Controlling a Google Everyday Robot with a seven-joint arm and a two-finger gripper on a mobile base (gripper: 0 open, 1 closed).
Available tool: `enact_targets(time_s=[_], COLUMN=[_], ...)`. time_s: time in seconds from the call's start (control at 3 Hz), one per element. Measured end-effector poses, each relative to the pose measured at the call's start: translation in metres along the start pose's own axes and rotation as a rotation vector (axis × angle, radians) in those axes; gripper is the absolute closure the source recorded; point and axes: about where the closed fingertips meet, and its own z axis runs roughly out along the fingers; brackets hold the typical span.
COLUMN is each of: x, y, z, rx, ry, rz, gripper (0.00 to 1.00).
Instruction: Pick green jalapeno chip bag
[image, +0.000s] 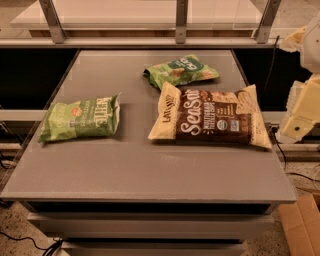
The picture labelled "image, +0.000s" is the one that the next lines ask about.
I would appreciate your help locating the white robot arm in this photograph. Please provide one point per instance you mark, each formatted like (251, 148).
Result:
(303, 104)

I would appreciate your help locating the green Kettle jalapeno chip bag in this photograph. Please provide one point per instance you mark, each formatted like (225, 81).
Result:
(96, 117)

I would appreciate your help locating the small green snack bag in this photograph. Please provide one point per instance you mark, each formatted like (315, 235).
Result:
(183, 71)

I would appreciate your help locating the brown Sea Salt tortilla chip bag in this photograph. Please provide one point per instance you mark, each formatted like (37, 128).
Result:
(199, 115)

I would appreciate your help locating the grey table drawer cabinet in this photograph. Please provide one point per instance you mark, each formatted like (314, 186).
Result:
(155, 228)

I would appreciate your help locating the white background table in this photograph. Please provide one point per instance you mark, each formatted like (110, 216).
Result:
(156, 18)

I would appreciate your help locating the cardboard box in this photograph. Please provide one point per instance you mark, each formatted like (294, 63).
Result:
(301, 225)

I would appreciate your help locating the middle metal frame post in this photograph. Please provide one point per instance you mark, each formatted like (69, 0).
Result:
(181, 21)

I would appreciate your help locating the metal frame post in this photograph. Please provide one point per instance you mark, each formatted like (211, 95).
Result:
(55, 28)
(181, 21)
(263, 31)

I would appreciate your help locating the left metal frame post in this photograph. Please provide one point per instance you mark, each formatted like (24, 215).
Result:
(55, 28)

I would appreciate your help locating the right metal frame post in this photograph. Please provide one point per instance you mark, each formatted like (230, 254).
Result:
(263, 31)

